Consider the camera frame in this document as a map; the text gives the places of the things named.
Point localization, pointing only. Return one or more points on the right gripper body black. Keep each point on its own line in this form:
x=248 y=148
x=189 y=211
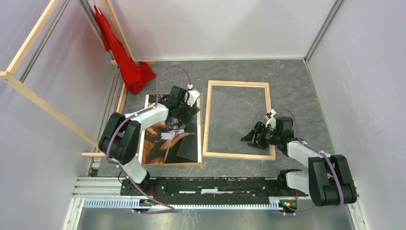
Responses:
x=270 y=136

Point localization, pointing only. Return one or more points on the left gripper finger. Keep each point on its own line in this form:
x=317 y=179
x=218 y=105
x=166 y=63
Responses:
x=194 y=111
x=186 y=119

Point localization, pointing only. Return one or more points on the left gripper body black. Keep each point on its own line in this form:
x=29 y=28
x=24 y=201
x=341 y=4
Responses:
x=184 y=109

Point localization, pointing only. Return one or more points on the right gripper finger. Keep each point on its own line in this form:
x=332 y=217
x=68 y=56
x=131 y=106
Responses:
x=262 y=145
x=251 y=136

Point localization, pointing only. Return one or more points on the wooden picture frame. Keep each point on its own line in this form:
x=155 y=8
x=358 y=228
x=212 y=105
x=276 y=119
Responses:
x=211 y=83

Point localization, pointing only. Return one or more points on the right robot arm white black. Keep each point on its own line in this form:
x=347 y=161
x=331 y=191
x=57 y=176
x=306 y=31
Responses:
x=328 y=179

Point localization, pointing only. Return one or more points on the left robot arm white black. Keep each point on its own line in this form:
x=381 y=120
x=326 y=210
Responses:
x=120 y=137

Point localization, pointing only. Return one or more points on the printed photo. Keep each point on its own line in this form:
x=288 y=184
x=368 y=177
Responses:
x=171 y=143

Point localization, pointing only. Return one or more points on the red cloth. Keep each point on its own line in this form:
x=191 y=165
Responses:
x=135 y=75

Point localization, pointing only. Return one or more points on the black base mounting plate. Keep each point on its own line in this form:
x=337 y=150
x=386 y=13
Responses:
x=210 y=199

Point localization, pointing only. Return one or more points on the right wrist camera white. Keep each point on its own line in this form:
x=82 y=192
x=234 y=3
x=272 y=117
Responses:
x=270 y=116

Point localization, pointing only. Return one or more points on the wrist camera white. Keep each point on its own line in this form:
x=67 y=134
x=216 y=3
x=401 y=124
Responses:
x=191 y=96
x=270 y=116

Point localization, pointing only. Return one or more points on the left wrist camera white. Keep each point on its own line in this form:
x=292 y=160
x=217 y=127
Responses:
x=191 y=96

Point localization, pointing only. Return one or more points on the brown frame backing board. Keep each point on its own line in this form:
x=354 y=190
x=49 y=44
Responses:
x=190 y=164

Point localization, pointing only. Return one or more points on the grey slotted cable duct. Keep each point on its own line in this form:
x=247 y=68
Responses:
x=136 y=203

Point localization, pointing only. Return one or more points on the aluminium rail base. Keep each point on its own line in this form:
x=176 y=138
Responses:
x=95 y=187

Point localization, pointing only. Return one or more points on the wooden rack frame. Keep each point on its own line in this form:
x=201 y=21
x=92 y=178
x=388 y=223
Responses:
x=73 y=73

